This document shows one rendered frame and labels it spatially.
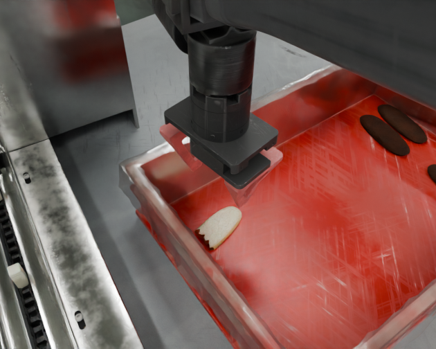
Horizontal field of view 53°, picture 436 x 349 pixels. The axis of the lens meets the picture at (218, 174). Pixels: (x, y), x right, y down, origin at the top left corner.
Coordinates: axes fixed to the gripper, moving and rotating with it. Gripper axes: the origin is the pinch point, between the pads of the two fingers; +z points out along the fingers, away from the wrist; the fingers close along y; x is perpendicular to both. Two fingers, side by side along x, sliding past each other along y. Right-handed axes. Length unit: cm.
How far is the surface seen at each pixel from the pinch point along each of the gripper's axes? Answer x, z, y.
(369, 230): 13.1, 8.7, 14.5
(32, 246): -18.9, 6.5, -12.1
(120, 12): 106, 95, -184
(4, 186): -16.9, 6.7, -23.0
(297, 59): 37.1, 9.8, -16.0
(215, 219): -0.2, 7.9, -0.3
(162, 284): -10.4, 9.3, 1.2
